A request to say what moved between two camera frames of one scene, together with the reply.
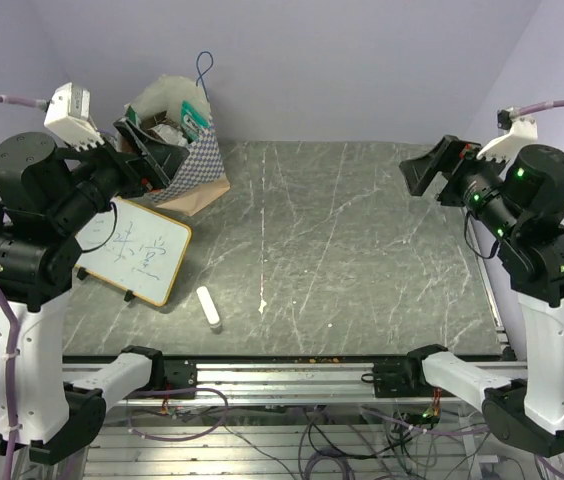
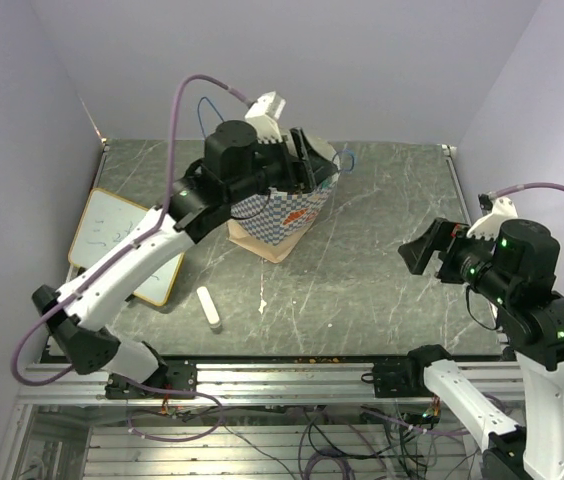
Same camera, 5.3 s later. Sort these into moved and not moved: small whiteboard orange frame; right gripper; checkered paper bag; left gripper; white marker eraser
Moved: left gripper; checkered paper bag; right gripper
Not moved: small whiteboard orange frame; white marker eraser
